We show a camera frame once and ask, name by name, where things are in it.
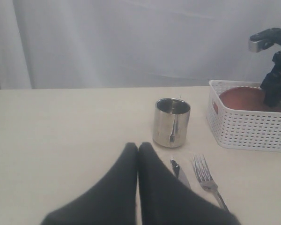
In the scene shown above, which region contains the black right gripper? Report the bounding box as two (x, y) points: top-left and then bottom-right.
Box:
(260, 29), (281, 106)

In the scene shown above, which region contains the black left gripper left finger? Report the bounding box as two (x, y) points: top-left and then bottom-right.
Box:
(42, 142), (138, 225)

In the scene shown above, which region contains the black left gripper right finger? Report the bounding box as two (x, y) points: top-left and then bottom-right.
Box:
(138, 142), (239, 225)

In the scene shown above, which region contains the white plastic woven basket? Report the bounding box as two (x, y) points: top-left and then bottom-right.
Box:
(207, 80), (281, 152)

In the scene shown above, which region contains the white backdrop curtain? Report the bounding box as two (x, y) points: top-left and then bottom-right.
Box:
(0, 0), (281, 89)

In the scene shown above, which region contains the silver metal knife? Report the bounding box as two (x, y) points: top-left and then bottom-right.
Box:
(170, 159), (191, 189)

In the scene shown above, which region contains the silver metal fork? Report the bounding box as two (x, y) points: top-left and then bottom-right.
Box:
(192, 155), (229, 211)

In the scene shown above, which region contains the steel metal cup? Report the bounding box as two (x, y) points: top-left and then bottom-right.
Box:
(153, 98), (191, 148)

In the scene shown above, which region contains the brown wooden plate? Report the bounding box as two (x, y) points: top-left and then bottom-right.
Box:
(219, 87), (281, 113)

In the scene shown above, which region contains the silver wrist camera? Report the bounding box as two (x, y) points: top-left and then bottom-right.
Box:
(248, 28), (281, 53)

